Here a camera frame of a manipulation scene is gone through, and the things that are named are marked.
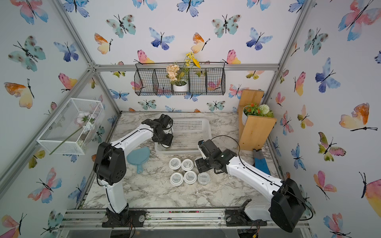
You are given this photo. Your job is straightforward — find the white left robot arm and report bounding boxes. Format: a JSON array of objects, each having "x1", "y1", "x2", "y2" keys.
[{"x1": 93, "y1": 114, "x2": 173, "y2": 223}]

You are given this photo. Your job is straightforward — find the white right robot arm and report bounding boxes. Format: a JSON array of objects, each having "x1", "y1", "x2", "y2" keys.
[{"x1": 195, "y1": 139, "x2": 308, "y2": 233}]

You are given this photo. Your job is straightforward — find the yogurt cup without cap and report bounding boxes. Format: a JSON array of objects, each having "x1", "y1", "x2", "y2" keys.
[{"x1": 197, "y1": 172, "x2": 211, "y2": 185}]

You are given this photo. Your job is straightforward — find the white plastic perforated basket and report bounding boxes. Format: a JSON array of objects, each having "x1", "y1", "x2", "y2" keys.
[{"x1": 155, "y1": 118, "x2": 212, "y2": 155}]

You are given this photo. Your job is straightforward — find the wooden corner shelf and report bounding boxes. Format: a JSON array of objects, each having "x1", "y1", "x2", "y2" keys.
[{"x1": 237, "y1": 89, "x2": 277, "y2": 151}]

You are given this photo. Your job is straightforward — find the blue black work glove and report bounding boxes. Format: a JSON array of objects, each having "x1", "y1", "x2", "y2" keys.
[{"x1": 253, "y1": 149, "x2": 271, "y2": 175}]

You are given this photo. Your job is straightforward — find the white pot beige flowers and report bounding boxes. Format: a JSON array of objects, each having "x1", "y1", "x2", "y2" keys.
[{"x1": 166, "y1": 52, "x2": 201, "y2": 93}]

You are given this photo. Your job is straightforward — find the white pot green plant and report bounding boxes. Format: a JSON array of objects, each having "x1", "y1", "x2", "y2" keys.
[{"x1": 242, "y1": 103, "x2": 274, "y2": 125}]

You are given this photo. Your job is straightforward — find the pink artificial flower stem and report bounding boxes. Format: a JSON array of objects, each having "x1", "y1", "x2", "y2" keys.
[{"x1": 49, "y1": 112, "x2": 98, "y2": 155}]

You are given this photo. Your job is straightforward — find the black wire wall basket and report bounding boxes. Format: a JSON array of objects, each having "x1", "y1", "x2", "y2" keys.
[{"x1": 132, "y1": 61, "x2": 226, "y2": 96}]

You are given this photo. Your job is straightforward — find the white wire mesh box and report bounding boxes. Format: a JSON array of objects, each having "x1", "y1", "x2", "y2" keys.
[{"x1": 37, "y1": 98, "x2": 105, "y2": 155}]

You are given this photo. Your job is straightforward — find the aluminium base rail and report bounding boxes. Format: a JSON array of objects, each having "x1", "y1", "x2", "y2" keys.
[{"x1": 56, "y1": 206, "x2": 312, "y2": 231}]

